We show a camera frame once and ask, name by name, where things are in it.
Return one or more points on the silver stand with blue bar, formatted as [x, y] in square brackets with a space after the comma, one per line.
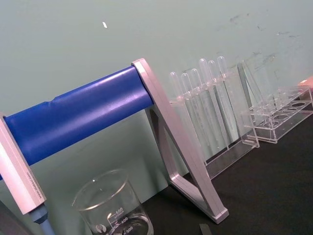
[80, 115]

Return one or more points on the black table cloth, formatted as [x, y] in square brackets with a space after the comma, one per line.
[269, 195]

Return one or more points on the clear acrylic test tube rack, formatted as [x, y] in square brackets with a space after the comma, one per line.
[281, 122]

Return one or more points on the pink object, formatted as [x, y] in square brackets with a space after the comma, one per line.
[306, 82]

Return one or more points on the clear glass beaker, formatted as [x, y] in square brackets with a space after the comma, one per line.
[115, 215]

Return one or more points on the clear acrylic pipette rack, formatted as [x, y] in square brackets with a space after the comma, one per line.
[234, 151]

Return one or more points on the small dark grey strip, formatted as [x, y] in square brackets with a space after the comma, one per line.
[205, 230]

